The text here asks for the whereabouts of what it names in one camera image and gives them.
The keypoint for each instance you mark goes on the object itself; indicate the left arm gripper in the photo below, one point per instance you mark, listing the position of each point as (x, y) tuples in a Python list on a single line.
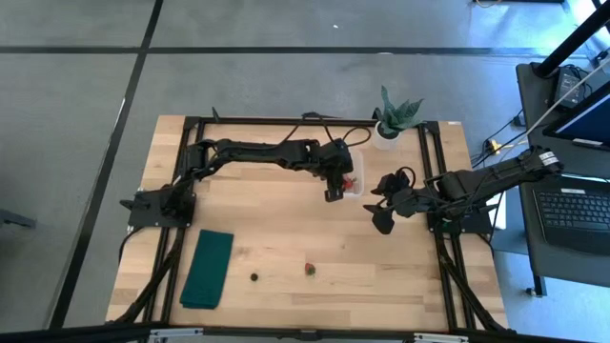
[(336, 159)]

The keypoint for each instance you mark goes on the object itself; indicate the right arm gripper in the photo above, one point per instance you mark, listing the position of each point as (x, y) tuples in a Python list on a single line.
[(412, 202)]

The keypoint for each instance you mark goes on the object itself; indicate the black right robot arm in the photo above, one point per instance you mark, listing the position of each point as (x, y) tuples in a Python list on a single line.
[(500, 178)]

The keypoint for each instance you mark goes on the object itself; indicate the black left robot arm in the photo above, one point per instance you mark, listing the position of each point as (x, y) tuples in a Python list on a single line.
[(267, 153)]

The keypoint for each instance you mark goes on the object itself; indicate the clear plastic tupperware container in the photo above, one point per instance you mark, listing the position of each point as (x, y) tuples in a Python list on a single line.
[(360, 164)]

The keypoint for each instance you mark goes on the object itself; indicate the white plant pot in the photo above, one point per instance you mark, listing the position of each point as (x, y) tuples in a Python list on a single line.
[(381, 140)]

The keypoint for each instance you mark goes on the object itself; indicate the red toy strawberry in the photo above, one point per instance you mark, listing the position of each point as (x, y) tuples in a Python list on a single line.
[(310, 269)]

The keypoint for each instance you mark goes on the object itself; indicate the green snake plant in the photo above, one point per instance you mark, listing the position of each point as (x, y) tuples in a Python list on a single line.
[(398, 116)]

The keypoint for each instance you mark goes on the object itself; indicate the yellow plug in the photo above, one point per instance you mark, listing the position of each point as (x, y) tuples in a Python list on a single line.
[(494, 145)]

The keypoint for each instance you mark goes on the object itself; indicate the black crossbar with silver brackets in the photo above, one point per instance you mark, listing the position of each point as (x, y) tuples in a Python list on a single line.
[(305, 334)]

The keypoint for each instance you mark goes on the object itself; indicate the dark green folded cloth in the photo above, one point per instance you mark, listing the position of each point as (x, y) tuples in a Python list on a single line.
[(207, 269)]

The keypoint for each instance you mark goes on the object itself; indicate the black laptop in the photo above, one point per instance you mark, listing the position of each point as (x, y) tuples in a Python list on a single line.
[(572, 214)]

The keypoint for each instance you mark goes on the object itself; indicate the dark desk with monitor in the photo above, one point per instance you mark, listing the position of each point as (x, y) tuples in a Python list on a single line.
[(538, 95)]

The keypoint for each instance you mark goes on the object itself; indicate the dark desk with laptop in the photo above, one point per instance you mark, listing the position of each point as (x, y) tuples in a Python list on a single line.
[(572, 271)]

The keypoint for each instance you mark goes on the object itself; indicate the black power adapter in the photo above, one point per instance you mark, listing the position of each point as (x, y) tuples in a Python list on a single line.
[(567, 83)]

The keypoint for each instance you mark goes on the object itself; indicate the black computer monitor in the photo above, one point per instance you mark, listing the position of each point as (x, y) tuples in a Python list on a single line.
[(591, 124)]

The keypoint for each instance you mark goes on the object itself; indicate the black slanted pole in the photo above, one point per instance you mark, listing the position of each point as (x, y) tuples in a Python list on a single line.
[(572, 43)]

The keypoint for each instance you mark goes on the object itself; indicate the grey floor object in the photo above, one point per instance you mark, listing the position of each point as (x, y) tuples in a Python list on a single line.
[(16, 220)]

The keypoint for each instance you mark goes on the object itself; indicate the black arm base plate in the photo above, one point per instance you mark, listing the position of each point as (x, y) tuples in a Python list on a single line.
[(152, 209), (476, 224)]

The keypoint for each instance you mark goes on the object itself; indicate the black aluminium table frame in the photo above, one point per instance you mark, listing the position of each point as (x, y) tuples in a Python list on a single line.
[(267, 121)]

